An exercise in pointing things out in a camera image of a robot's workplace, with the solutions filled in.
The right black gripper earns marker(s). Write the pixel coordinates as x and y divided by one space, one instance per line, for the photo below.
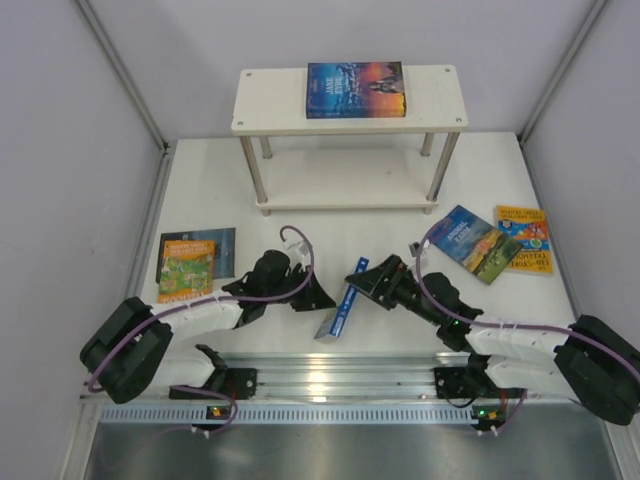
382 280

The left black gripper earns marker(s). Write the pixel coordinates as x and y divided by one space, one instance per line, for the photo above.
304 288

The blue 91-Storey Treehouse book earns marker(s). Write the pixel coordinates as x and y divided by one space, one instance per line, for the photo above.
333 325

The Jane Eyre book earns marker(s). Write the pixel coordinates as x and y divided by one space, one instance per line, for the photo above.
359 90

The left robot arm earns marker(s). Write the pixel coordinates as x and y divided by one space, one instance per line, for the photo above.
144 347

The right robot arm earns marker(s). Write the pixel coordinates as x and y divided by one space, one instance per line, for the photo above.
587 362

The Animal Farm book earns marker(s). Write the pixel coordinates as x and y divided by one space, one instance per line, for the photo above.
480 248

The dark blue book left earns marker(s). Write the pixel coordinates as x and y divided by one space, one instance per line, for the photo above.
224 258

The orange Treehouse book left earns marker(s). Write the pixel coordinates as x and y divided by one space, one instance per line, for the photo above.
186 270

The orange treehouse book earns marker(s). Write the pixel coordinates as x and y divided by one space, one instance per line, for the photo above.
529 227
186 270

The white two-tier shelf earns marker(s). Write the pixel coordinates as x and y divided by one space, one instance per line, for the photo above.
271 103

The orange Treehouse book right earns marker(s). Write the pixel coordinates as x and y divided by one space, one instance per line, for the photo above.
529 227

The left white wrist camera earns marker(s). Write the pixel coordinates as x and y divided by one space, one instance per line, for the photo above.
296 246

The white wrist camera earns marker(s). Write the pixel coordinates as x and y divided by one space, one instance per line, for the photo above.
419 254
296 246

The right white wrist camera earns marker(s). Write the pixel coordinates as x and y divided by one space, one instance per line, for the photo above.
419 254

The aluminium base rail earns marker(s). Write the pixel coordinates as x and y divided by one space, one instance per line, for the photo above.
294 377

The perforated cable tray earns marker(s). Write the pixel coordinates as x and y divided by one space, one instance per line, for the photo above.
295 414

